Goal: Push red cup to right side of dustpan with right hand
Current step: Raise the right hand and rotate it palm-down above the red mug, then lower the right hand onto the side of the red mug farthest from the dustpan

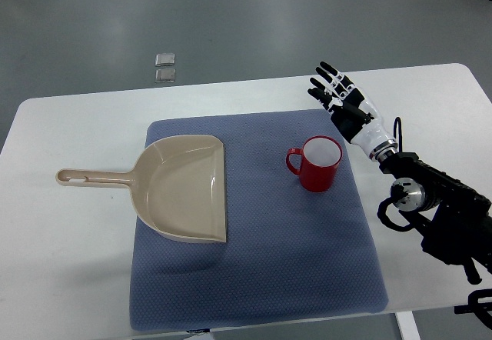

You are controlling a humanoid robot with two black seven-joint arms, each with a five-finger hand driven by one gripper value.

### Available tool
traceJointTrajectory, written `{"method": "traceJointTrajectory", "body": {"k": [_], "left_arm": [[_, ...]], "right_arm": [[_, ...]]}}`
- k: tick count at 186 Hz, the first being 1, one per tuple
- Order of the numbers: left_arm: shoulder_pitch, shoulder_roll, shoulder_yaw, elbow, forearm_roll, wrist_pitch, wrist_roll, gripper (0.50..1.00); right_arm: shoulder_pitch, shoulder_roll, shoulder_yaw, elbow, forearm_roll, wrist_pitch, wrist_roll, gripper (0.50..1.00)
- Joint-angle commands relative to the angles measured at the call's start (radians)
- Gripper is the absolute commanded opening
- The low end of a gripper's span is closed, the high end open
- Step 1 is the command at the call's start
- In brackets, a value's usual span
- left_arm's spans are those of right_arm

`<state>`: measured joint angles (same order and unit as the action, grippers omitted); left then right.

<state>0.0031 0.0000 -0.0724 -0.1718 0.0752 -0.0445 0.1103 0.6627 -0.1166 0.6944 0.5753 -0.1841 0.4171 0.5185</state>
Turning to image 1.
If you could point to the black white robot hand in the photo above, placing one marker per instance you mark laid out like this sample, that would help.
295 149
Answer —
352 113

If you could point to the red cup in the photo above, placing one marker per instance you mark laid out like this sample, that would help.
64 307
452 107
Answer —
315 163

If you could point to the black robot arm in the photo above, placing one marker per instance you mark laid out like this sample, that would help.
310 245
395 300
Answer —
452 218

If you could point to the beige plastic dustpan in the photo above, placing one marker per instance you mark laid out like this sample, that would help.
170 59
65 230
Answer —
177 187

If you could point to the blue-grey mat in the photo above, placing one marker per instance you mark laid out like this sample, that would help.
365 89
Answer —
290 254

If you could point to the lower metal floor plate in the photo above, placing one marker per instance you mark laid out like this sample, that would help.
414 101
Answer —
163 75

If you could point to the metal floor plate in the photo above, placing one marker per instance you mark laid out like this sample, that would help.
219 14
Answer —
164 59
163 75

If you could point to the upper metal floor plate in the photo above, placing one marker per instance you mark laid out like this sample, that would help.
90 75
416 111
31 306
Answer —
164 59

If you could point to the white table leg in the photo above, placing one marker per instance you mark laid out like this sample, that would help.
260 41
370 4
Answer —
407 326

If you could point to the black device at edge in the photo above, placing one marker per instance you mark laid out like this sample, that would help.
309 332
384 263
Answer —
479 304

